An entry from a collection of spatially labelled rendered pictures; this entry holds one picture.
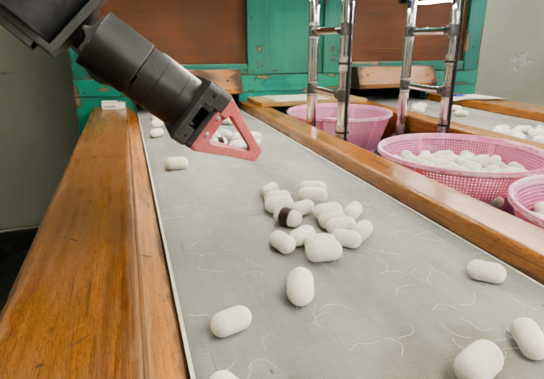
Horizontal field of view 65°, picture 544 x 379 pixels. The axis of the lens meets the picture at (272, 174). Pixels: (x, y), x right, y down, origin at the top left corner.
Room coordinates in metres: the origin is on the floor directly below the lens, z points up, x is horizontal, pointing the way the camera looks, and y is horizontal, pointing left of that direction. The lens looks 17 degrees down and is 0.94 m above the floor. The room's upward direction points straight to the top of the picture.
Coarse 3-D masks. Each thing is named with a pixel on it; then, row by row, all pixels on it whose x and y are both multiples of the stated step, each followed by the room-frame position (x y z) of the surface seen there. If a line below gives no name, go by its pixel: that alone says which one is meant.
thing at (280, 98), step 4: (264, 96) 1.31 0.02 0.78; (268, 96) 1.31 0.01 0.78; (272, 96) 1.31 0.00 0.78; (276, 96) 1.31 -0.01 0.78; (280, 96) 1.31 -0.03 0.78; (284, 96) 1.31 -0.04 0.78; (288, 96) 1.31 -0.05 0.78; (292, 96) 1.31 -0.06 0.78; (296, 96) 1.31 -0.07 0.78; (300, 96) 1.31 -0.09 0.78; (304, 96) 1.31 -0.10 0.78; (320, 96) 1.32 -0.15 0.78; (276, 100) 1.22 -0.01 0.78; (280, 100) 1.22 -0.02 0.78; (284, 100) 1.22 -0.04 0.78; (288, 100) 1.22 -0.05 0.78; (292, 100) 1.22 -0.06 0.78; (296, 100) 1.23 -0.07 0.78; (300, 100) 1.23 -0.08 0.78
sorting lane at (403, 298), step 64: (256, 128) 1.02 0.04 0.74; (192, 192) 0.56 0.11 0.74; (256, 192) 0.56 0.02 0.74; (192, 256) 0.38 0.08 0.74; (256, 256) 0.38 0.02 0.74; (384, 256) 0.38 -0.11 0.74; (448, 256) 0.38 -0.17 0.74; (192, 320) 0.28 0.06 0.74; (256, 320) 0.28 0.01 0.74; (320, 320) 0.28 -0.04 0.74; (384, 320) 0.28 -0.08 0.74; (448, 320) 0.28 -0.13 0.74; (512, 320) 0.28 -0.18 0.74
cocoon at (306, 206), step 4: (304, 200) 0.48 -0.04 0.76; (308, 200) 0.48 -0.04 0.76; (292, 204) 0.47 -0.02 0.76; (296, 204) 0.47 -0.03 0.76; (300, 204) 0.47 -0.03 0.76; (304, 204) 0.47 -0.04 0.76; (308, 204) 0.48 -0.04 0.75; (312, 204) 0.48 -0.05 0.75; (292, 208) 0.47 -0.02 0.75; (296, 208) 0.47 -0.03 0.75; (300, 208) 0.47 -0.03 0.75; (304, 208) 0.47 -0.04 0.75; (308, 208) 0.47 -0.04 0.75; (312, 208) 0.48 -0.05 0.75; (300, 212) 0.47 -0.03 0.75; (304, 212) 0.47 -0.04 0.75; (308, 212) 0.47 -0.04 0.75
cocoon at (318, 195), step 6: (300, 192) 0.51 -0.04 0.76; (306, 192) 0.51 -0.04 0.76; (312, 192) 0.51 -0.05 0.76; (318, 192) 0.51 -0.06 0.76; (324, 192) 0.51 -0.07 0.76; (300, 198) 0.51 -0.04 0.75; (306, 198) 0.51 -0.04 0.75; (312, 198) 0.51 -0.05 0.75; (318, 198) 0.51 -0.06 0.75; (324, 198) 0.51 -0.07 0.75
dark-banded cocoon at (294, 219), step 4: (280, 208) 0.45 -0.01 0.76; (276, 212) 0.45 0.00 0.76; (292, 212) 0.44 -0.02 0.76; (296, 212) 0.44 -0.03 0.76; (276, 216) 0.45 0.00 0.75; (288, 216) 0.44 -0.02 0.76; (292, 216) 0.44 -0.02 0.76; (296, 216) 0.44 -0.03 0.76; (300, 216) 0.44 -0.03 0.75; (276, 220) 0.45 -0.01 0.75; (288, 220) 0.44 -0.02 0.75; (292, 220) 0.43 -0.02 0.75; (296, 220) 0.44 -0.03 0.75; (300, 220) 0.44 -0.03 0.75; (288, 224) 0.44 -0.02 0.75; (292, 224) 0.44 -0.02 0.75; (296, 224) 0.44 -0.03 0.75
